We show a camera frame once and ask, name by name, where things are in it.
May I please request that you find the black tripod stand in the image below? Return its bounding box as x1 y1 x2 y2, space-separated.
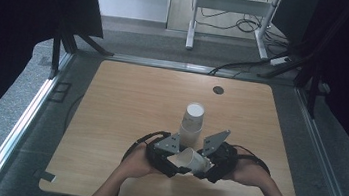
47 22 118 88

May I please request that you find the black metal stand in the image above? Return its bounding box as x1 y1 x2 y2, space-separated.
289 59 334 122

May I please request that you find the black looped floor cable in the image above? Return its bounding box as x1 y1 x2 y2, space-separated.
194 6 276 38

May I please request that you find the dark round table grommet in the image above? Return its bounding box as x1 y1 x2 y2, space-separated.
211 85 225 96

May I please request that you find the printed white paper cup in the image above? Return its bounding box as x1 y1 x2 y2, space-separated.
180 100 207 134

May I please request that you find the white metal stand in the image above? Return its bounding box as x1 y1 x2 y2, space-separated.
183 0 284 62

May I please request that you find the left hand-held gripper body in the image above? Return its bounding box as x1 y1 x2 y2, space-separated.
142 128 193 181

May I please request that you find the person's right hand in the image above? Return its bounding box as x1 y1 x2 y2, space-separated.
221 146 275 190

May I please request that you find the plain white paper cup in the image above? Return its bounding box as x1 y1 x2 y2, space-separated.
167 145 214 176
176 122 203 150

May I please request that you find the white power strip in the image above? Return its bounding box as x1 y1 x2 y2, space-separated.
268 53 292 69

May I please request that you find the grey tape piece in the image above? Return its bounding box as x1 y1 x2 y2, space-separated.
32 168 58 184

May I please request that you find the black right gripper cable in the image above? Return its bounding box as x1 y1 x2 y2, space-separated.
224 143 292 196

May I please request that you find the black cable to power strip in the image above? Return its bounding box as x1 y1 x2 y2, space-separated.
208 52 272 83

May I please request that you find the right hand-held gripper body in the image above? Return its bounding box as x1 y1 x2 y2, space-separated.
194 126 244 187

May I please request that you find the aluminium floor rail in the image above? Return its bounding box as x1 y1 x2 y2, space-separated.
282 87 349 196
100 52 234 79
0 44 75 196

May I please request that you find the person's left hand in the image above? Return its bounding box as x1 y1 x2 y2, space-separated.
117 141 164 183

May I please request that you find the thin black floor cable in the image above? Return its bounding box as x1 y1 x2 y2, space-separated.
62 92 85 136

